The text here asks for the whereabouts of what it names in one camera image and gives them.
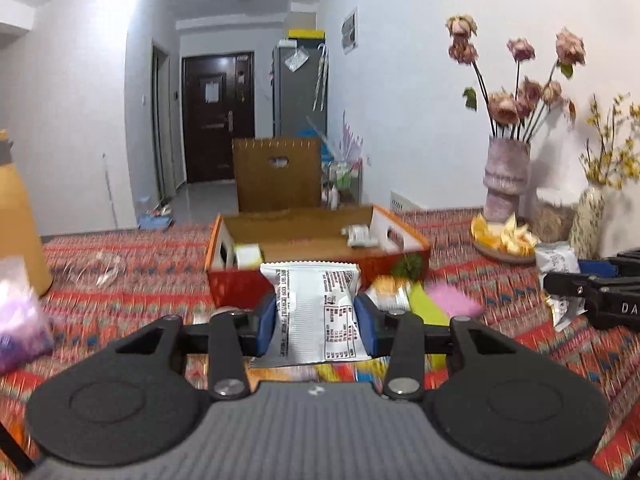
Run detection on pink ceramic vase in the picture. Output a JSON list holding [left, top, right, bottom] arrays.
[[483, 138, 530, 223]]

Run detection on orange cardboard box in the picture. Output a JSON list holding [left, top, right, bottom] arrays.
[[205, 205, 432, 309]]

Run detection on yellow box on fridge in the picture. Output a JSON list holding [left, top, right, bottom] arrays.
[[286, 28, 326, 40]]

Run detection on grey refrigerator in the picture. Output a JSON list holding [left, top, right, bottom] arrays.
[[271, 38, 328, 136]]

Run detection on glass jar white lid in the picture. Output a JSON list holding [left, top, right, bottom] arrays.
[[532, 188, 579, 243]]

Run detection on metal storage rack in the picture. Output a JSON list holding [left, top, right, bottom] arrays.
[[321, 159, 362, 210]]

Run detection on wooden chair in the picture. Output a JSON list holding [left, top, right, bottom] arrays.
[[232, 136, 322, 214]]

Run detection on patterned red tablecloth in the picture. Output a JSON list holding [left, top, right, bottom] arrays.
[[1, 208, 639, 479]]

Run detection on yellow thermos jug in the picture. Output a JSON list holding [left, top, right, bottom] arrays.
[[0, 130, 53, 297]]

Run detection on blue pet feeder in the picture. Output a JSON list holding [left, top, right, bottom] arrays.
[[138, 205, 174, 231]]

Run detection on green snack packet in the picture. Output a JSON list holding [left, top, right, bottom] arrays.
[[408, 283, 449, 326]]

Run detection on dark entrance door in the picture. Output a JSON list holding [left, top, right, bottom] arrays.
[[182, 52, 255, 183]]

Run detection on pink snack packet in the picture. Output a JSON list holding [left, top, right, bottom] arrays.
[[425, 283, 484, 318]]

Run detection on plate of orange peels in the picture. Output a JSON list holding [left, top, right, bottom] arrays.
[[470, 214, 540, 264]]

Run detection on dried pink roses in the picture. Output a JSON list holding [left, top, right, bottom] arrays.
[[445, 14, 586, 144]]

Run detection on speckled small vase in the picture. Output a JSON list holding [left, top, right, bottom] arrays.
[[568, 182, 605, 259]]

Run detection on yellow flower branches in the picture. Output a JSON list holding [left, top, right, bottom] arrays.
[[579, 93, 639, 191]]

